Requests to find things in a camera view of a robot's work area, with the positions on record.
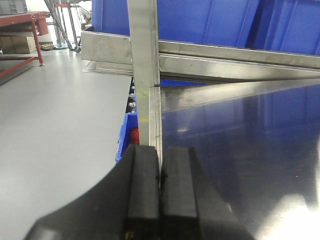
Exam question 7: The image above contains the blue storage crate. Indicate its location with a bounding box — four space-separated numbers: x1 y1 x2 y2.
246 0 320 56
92 0 259 48

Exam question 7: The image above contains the right blue storage crate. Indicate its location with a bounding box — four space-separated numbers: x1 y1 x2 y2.
246 0 320 56

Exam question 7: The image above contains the stainless steel shelf rack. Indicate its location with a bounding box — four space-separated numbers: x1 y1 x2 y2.
80 0 320 166

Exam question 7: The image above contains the grey crate on workbench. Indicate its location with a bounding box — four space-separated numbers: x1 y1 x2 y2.
0 0 28 16

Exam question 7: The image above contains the small blue parts bin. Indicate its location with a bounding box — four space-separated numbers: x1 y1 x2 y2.
115 93 138 163

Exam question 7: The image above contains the wire trolley cart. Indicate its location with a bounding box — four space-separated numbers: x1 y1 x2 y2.
44 0 92 53

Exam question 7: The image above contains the red metal workbench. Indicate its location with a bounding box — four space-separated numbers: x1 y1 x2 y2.
0 11 50 77

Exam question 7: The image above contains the left blue storage crate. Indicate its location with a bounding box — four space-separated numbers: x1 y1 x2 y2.
92 0 259 48

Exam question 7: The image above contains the red bottle in bin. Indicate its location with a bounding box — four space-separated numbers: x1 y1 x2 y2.
130 127 140 145

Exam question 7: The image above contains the cardboard box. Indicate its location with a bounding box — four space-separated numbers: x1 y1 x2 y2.
0 36 37 54

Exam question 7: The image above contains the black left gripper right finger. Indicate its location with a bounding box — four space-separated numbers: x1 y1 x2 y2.
160 146 254 240

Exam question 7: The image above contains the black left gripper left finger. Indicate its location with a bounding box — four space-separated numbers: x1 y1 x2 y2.
25 145 160 240

